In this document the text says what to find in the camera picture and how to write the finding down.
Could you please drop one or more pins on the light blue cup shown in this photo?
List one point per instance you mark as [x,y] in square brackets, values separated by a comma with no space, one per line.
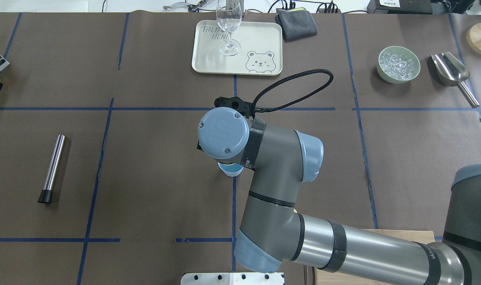
[231,169]

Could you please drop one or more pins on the steel muddler black tip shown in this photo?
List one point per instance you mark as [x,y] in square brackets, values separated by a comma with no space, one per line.
[47,191]

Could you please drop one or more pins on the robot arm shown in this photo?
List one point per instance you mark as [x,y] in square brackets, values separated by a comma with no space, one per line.
[272,232]

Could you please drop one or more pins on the grey folded cloth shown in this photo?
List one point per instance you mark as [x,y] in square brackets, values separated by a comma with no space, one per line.
[296,24]

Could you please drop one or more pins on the clear wine glass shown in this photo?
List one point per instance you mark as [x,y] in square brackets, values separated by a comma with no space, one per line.
[229,18]

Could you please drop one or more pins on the green bowl of ice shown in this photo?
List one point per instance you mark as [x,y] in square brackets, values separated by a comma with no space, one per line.
[397,65]

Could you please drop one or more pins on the steel ice scoop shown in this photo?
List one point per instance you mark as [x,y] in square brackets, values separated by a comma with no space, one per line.
[452,72]

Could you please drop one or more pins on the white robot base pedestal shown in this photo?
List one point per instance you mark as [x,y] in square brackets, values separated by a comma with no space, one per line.
[233,278]

